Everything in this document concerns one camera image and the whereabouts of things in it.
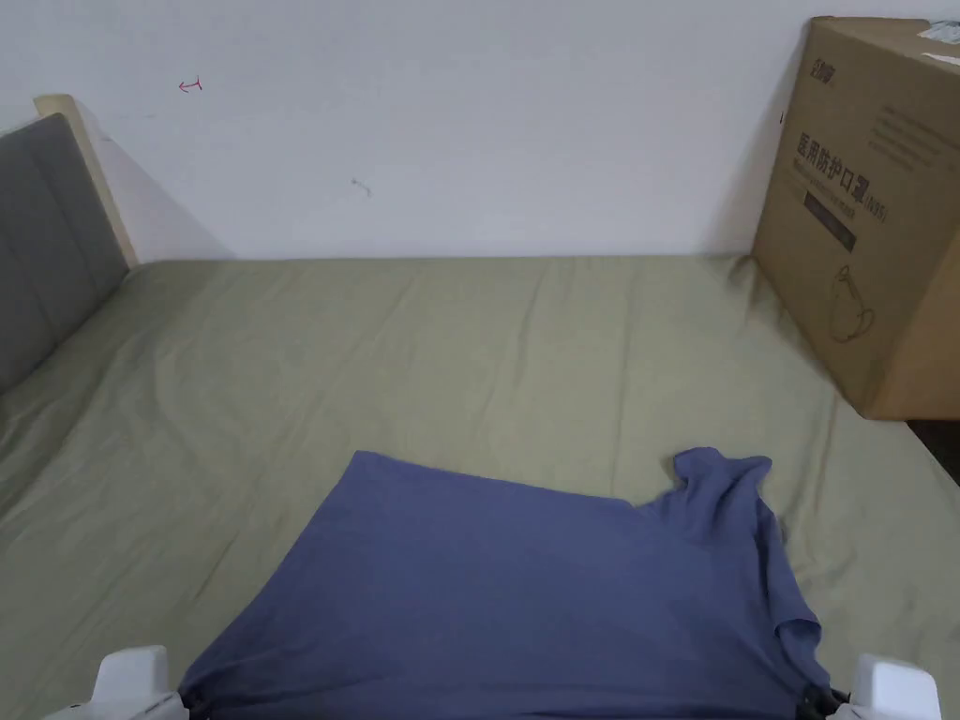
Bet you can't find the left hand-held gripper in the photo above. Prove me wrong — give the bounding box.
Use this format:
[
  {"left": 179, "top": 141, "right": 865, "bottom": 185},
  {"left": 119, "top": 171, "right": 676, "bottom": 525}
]
[{"left": 43, "top": 644, "right": 205, "bottom": 720}]

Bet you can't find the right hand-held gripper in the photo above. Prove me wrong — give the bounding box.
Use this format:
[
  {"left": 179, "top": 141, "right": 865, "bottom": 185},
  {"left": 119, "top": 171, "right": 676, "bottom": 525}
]
[{"left": 798, "top": 652, "right": 942, "bottom": 720}]

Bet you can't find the blue shirt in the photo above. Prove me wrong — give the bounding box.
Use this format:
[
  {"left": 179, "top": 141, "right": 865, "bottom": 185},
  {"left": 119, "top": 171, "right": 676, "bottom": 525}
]
[{"left": 178, "top": 446, "right": 833, "bottom": 720}]

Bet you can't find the bed with pale green sheet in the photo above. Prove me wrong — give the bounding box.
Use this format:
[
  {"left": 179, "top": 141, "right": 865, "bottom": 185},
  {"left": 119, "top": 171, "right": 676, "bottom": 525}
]
[{"left": 0, "top": 253, "right": 960, "bottom": 720}]

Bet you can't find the grey padded headboard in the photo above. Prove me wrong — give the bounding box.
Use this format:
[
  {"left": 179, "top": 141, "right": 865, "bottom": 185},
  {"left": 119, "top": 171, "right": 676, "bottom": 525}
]
[{"left": 0, "top": 94, "right": 141, "bottom": 395}]

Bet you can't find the brown cardboard carton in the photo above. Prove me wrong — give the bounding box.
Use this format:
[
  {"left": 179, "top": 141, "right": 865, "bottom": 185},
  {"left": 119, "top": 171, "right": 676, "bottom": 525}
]
[{"left": 751, "top": 16, "right": 960, "bottom": 421}]

